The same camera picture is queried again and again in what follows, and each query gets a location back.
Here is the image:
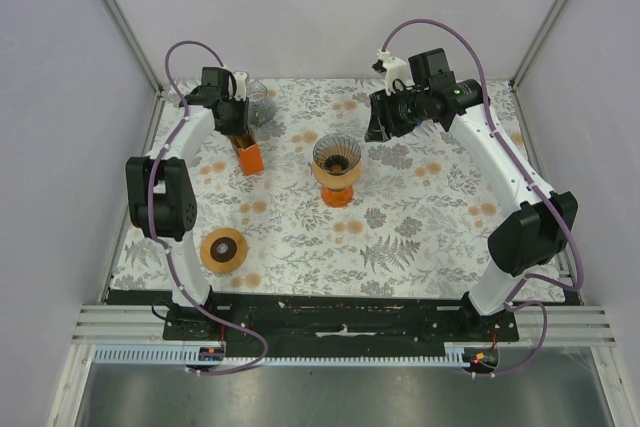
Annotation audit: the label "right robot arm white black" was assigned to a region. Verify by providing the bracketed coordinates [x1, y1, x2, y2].
[364, 48, 578, 341]

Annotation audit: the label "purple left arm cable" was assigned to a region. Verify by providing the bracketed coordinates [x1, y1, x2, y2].
[147, 39, 271, 376]

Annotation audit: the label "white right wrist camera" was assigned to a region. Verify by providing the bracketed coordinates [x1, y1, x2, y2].
[372, 49, 410, 95]

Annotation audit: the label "aluminium rail front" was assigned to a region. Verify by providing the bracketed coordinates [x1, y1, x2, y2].
[71, 305, 616, 347]

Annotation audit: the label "light blue cable duct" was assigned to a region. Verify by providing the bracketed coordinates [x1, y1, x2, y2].
[93, 344, 489, 370]

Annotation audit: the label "orange coffee filter box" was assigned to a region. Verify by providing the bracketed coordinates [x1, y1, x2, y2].
[231, 139, 264, 176]

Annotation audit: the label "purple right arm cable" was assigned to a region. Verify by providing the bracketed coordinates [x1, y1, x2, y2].
[381, 18, 587, 380]

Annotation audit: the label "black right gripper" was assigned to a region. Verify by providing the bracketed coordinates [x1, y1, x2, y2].
[365, 85, 430, 144]

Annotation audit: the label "brown filters in box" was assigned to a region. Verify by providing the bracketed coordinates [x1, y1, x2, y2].
[229, 134, 255, 150]

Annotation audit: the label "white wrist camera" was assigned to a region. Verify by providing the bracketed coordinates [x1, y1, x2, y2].
[372, 49, 410, 95]
[232, 71, 249, 101]

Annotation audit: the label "grey ribbed glass carafe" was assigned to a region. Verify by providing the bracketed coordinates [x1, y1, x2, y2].
[247, 80, 276, 127]

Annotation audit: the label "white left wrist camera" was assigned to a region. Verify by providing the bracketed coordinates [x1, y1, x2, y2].
[232, 71, 249, 101]

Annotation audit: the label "ribbed glass coffee dripper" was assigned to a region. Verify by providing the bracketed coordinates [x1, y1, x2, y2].
[312, 134, 361, 175]

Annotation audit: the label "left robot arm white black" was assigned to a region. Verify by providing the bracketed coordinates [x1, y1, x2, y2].
[125, 67, 248, 340]

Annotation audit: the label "blue cone dripper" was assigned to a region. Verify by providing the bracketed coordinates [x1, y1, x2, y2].
[416, 121, 436, 131]

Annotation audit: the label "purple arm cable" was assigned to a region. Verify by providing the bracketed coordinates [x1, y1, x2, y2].
[147, 39, 271, 376]
[381, 18, 587, 380]

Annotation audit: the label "bamboo ring dripper stand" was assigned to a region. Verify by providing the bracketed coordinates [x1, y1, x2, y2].
[312, 162, 362, 191]

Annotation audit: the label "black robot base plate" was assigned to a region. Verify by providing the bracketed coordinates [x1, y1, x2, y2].
[162, 293, 514, 358]

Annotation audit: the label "aluminium frame post left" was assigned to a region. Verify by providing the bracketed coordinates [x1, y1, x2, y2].
[100, 0, 163, 97]

